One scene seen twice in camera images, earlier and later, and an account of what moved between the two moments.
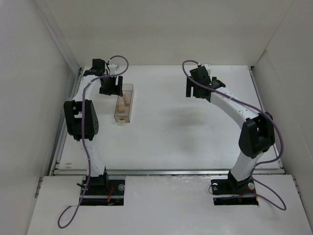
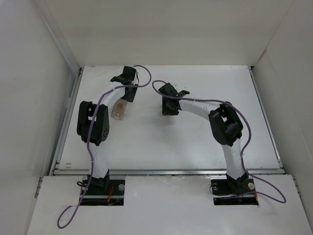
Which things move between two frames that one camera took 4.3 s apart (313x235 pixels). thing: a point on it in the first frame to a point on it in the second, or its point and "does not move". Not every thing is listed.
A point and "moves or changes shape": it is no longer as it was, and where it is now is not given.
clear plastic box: [122, 112] moves or changes shape
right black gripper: [195, 89] to [167, 110]
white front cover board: [166, 205] does not move
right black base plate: [226, 187] does not move
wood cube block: [121, 109] moves or changes shape
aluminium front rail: [84, 172] does not move
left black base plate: [103, 192] does not move
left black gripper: [110, 87] to [130, 95]
